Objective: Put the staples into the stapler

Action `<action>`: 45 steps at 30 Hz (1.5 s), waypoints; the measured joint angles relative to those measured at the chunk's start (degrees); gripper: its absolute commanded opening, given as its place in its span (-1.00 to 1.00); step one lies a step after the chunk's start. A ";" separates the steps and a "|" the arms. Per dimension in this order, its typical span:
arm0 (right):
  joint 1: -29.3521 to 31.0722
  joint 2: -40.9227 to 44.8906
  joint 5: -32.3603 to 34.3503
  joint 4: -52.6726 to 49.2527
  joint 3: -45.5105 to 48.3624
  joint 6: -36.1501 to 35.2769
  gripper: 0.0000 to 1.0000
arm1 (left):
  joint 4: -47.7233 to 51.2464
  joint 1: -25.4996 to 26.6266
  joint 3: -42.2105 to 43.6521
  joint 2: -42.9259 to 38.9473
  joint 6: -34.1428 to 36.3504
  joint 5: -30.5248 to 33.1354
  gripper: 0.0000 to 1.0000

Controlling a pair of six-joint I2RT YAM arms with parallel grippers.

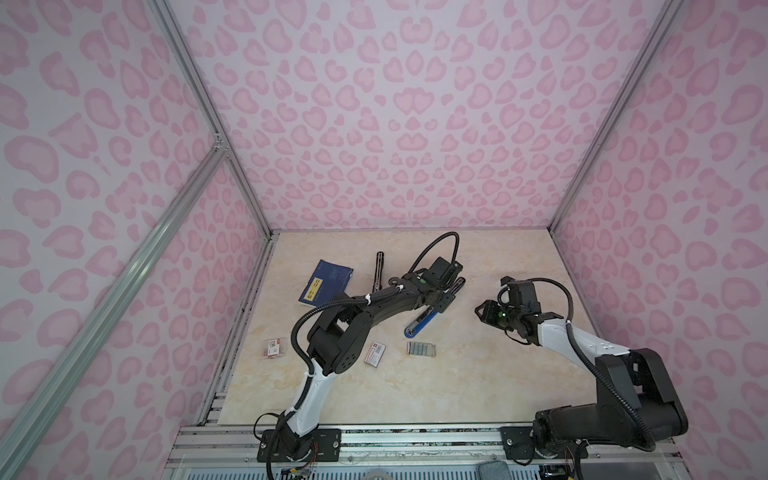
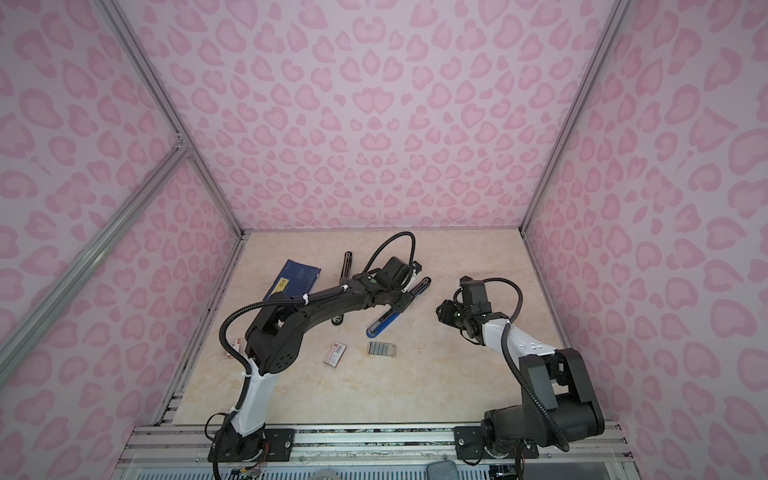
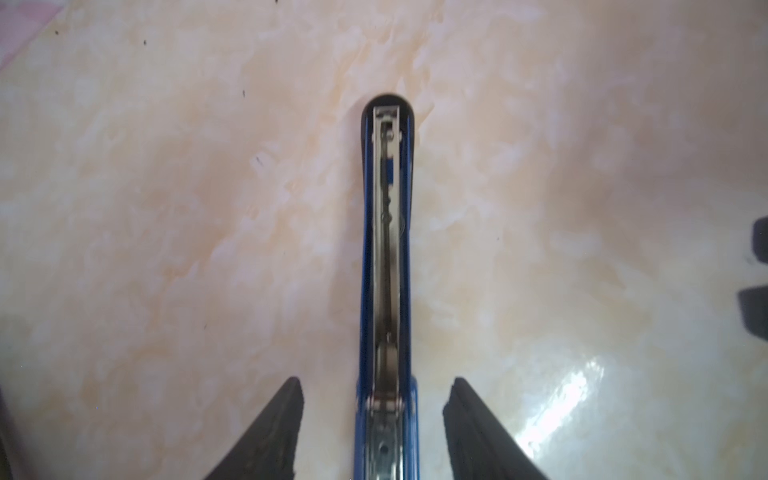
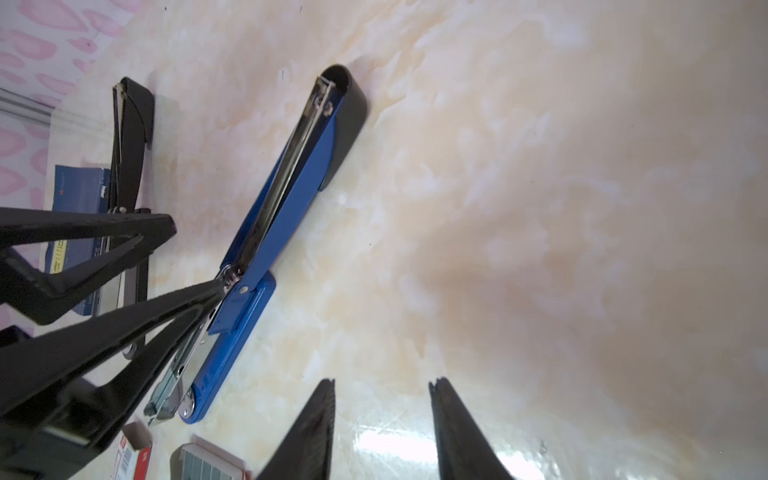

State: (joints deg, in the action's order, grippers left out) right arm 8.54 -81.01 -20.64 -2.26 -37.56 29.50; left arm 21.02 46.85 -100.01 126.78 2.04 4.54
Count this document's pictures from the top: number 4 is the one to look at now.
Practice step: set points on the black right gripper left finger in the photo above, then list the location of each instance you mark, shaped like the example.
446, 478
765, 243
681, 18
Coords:
306, 450

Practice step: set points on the dark blue booklet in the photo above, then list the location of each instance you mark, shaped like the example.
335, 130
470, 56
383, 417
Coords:
80, 193

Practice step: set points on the red white staple box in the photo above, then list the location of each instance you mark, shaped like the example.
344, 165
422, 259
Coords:
134, 451

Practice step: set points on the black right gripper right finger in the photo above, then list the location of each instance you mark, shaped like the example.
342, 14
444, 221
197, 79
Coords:
463, 452

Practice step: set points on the staple tray with staples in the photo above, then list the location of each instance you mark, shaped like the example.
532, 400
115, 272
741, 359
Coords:
202, 459

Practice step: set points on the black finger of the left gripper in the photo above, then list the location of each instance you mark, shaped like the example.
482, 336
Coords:
127, 239

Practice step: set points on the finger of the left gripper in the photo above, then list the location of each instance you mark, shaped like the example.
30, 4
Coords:
53, 421

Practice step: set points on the blue long stapler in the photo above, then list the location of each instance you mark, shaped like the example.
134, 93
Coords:
330, 122

